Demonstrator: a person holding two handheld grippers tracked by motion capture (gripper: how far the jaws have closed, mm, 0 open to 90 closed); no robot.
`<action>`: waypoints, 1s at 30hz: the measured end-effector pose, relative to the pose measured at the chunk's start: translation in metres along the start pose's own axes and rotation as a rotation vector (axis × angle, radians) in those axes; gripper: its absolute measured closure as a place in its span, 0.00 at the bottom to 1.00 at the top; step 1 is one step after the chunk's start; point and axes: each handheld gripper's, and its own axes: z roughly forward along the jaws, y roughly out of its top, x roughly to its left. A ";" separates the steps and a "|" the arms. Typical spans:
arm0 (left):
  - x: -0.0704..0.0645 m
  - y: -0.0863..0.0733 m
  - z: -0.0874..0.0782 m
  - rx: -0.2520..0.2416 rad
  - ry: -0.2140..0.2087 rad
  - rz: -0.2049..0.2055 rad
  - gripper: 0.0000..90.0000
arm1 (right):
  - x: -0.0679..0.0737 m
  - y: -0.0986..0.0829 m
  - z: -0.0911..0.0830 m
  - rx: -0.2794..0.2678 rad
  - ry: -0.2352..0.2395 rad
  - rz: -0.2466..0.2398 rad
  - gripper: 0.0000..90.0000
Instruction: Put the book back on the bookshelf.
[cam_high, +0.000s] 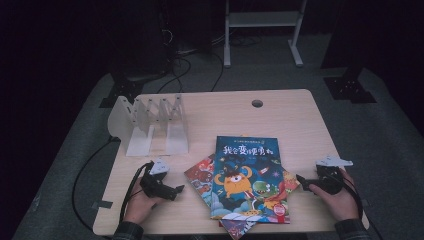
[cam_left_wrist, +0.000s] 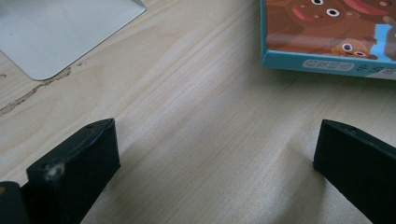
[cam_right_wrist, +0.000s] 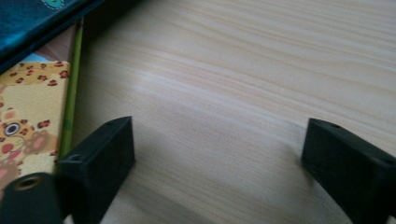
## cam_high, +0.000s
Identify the person's left hand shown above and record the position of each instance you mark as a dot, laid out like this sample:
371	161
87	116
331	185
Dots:
140	206

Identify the blue monster picture book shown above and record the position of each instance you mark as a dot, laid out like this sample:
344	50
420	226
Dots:
248	173

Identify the black stand with square base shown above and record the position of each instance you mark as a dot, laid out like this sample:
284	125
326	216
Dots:
348	88

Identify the grey tape strip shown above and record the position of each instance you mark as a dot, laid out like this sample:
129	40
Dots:
365	202
101	204

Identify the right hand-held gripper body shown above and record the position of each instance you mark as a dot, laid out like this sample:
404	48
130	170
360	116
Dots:
330	180

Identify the colourful animals picture book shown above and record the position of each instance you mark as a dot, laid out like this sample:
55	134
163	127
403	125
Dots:
200	180

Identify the white metal stand frame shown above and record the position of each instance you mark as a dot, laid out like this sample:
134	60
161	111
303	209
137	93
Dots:
263	19

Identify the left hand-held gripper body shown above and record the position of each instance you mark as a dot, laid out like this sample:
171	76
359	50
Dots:
155	186

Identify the person's right hand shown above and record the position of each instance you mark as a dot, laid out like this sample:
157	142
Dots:
343	203

